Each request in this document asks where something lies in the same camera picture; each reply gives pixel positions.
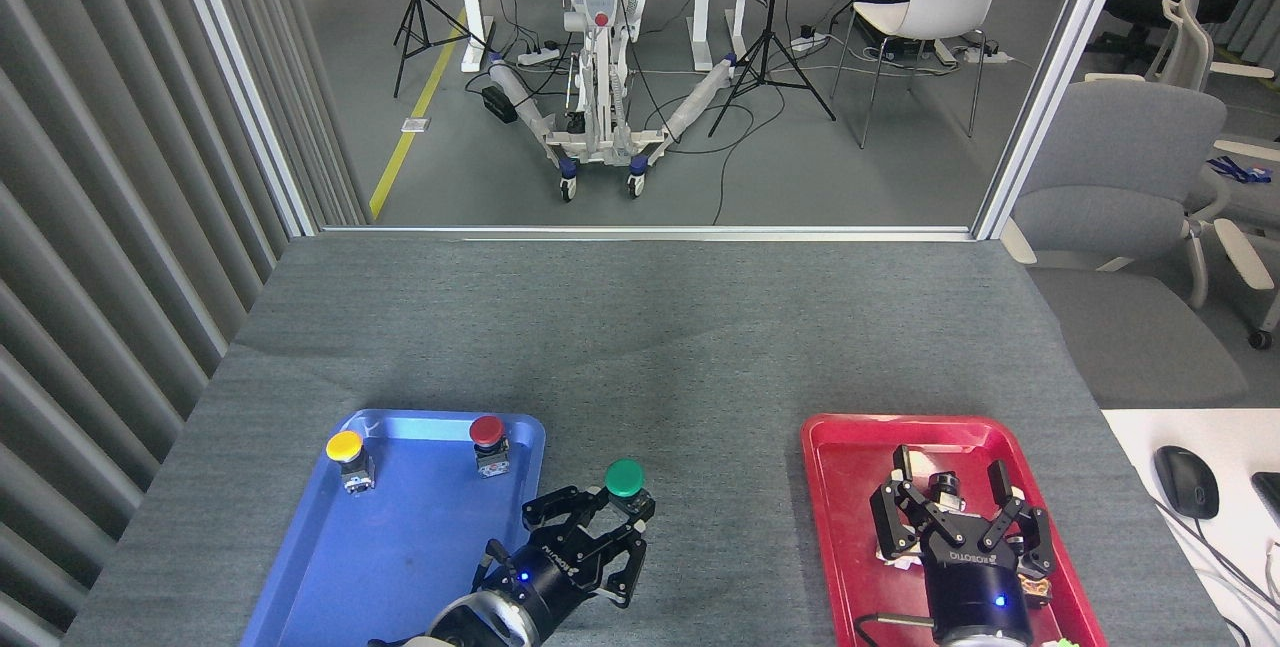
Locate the red plastic tray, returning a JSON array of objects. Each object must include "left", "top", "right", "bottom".
[{"left": 800, "top": 413, "right": 1109, "bottom": 647}]

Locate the grey office chair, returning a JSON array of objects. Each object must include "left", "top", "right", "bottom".
[{"left": 1000, "top": 79, "right": 1280, "bottom": 350}]

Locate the black keyboard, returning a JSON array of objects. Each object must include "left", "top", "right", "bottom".
[{"left": 1250, "top": 471, "right": 1280, "bottom": 530}]

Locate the red push button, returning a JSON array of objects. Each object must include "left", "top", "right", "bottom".
[{"left": 469, "top": 415, "right": 512, "bottom": 478}]

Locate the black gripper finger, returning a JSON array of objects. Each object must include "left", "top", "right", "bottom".
[
  {"left": 984, "top": 459, "right": 1058, "bottom": 582},
  {"left": 521, "top": 485, "right": 615, "bottom": 535},
  {"left": 584, "top": 517, "right": 651, "bottom": 611},
  {"left": 868, "top": 445, "right": 952, "bottom": 561}
]

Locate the yellow push button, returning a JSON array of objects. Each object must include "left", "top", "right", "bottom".
[{"left": 326, "top": 429, "right": 377, "bottom": 496}]

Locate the blue lanyard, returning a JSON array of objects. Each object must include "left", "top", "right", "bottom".
[{"left": 1206, "top": 155, "right": 1279, "bottom": 185}]

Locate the silver frame crossbar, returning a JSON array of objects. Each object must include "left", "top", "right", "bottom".
[{"left": 318, "top": 224, "right": 979, "bottom": 244}]

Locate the white office chair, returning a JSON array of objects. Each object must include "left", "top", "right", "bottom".
[{"left": 1085, "top": 0, "right": 1280, "bottom": 93}]

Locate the blue plastic tray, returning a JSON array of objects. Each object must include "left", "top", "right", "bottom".
[{"left": 240, "top": 409, "right": 548, "bottom": 647}]

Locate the green push button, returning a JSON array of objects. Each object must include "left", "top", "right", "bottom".
[{"left": 603, "top": 458, "right": 658, "bottom": 528}]

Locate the black switch with silver collar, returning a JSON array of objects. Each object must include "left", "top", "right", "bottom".
[{"left": 925, "top": 470, "right": 967, "bottom": 516}]

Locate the silver frame post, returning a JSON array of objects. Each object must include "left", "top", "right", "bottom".
[
  {"left": 970, "top": 0, "right": 1143, "bottom": 242},
  {"left": 163, "top": 0, "right": 323, "bottom": 240}
]

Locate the black computer mouse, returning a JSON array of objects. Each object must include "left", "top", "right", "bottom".
[{"left": 1153, "top": 445, "right": 1221, "bottom": 521}]

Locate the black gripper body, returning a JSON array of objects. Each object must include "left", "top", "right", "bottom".
[
  {"left": 499, "top": 526, "right": 602, "bottom": 624},
  {"left": 920, "top": 517, "right": 1036, "bottom": 640}
]

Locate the white desk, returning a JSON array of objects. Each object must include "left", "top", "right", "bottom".
[{"left": 1100, "top": 408, "right": 1280, "bottom": 647}]

